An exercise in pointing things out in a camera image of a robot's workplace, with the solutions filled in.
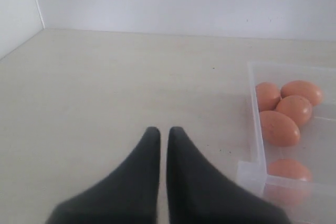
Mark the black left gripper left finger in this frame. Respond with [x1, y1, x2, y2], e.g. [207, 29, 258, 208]
[46, 127, 161, 224]

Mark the brown egg left middle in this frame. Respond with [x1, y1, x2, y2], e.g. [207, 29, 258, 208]
[275, 95, 312, 127]

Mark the brown egg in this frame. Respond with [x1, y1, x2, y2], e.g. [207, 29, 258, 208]
[280, 80, 323, 106]
[275, 95, 312, 127]
[256, 82, 281, 112]
[259, 111, 301, 147]

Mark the brown egg front left corner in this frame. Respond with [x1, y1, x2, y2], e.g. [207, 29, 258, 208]
[264, 159, 312, 206]

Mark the brown egg far left back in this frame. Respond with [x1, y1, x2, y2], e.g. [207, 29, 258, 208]
[256, 82, 281, 112]

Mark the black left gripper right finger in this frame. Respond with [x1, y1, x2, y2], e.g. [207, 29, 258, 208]
[166, 126, 291, 224]

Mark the clear plastic tray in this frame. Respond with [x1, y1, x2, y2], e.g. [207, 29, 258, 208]
[236, 62, 335, 223]

